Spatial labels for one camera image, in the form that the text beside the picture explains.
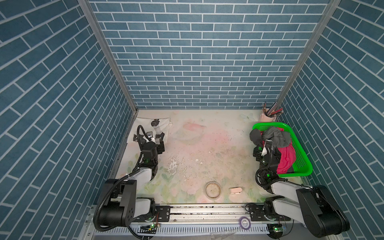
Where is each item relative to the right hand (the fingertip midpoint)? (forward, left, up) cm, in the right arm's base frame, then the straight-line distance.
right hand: (267, 145), depth 86 cm
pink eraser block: (-24, +19, -9) cm, 31 cm away
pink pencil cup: (+25, -4, -4) cm, 26 cm away
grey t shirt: (+6, -9, -1) cm, 11 cm away
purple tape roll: (-36, +16, -11) cm, 41 cm away
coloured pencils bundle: (+30, -10, -1) cm, 32 cm away
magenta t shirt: (-5, -11, -3) cm, 12 cm away
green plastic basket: (-8, -21, -7) cm, 23 cm away
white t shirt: (+18, +82, -11) cm, 85 cm away
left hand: (-1, +68, 0) cm, 68 cm away
